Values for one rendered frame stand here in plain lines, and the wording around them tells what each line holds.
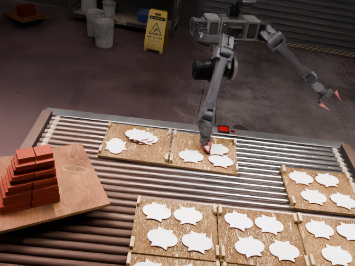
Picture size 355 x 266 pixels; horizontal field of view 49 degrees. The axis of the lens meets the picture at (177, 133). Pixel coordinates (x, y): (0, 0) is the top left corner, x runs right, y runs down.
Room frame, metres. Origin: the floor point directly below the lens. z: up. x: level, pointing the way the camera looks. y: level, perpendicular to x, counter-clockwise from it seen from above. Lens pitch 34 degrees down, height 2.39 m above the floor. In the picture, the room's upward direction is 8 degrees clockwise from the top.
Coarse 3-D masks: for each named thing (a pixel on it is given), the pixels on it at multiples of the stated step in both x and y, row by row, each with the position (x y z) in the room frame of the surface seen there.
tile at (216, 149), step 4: (212, 144) 2.03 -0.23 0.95; (216, 144) 2.04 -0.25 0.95; (220, 144) 2.04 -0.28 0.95; (208, 148) 1.98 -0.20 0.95; (212, 148) 1.99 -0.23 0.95; (216, 148) 1.99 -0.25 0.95; (220, 148) 2.00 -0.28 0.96; (224, 148) 2.00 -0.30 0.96; (212, 152) 1.95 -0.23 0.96; (216, 152) 1.95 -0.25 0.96; (220, 152) 1.95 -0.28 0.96; (224, 152) 1.96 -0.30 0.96
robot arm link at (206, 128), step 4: (200, 112) 2.01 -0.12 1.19; (200, 116) 1.98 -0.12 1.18; (204, 120) 1.96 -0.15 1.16; (208, 120) 1.99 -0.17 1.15; (204, 124) 1.94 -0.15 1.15; (208, 124) 1.93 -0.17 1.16; (200, 128) 1.94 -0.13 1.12; (204, 128) 1.90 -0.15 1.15; (208, 128) 1.90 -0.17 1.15; (204, 132) 1.89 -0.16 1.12; (208, 132) 1.90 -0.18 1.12
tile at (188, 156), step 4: (180, 152) 1.91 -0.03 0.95; (184, 152) 1.92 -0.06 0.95; (188, 152) 1.92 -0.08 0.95; (192, 152) 1.93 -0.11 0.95; (196, 152) 1.93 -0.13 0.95; (180, 156) 1.87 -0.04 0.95; (184, 156) 1.88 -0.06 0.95; (188, 156) 1.88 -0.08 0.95; (192, 156) 1.89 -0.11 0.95; (196, 156) 1.89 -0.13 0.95; (200, 156) 1.90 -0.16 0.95; (184, 160) 1.84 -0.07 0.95; (188, 160) 1.84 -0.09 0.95; (192, 160) 1.85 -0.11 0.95; (196, 160) 1.85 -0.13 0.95; (200, 160) 1.86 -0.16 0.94
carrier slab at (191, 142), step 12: (180, 132) 2.14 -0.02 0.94; (180, 144) 2.01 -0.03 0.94; (192, 144) 2.03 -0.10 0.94; (228, 144) 2.08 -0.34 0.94; (204, 156) 1.92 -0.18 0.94; (228, 156) 1.95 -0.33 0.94; (192, 168) 1.79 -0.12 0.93; (204, 168) 1.80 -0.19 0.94; (216, 168) 1.82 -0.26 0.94; (228, 168) 1.83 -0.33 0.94
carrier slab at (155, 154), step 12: (108, 132) 2.02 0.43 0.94; (120, 132) 2.04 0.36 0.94; (156, 132) 2.10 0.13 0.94; (168, 132) 2.12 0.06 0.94; (132, 144) 1.94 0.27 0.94; (156, 144) 1.97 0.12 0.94; (168, 144) 1.99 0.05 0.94; (108, 156) 1.79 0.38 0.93; (120, 156) 1.80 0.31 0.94; (132, 156) 1.82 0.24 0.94; (144, 156) 1.83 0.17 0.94; (156, 156) 1.85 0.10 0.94; (168, 156) 1.87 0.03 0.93
